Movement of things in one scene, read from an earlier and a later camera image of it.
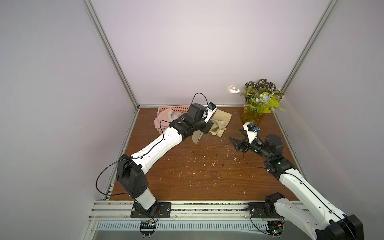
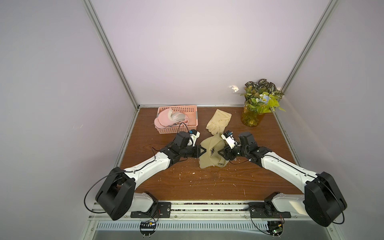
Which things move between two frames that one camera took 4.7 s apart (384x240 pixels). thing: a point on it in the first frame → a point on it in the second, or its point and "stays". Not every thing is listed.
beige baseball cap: [196, 136] → [211, 157]
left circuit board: [147, 228] stays
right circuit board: [275, 228] stays
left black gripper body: [200, 125] → [189, 152]
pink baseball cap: [166, 117] stays
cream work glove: [221, 120] stays
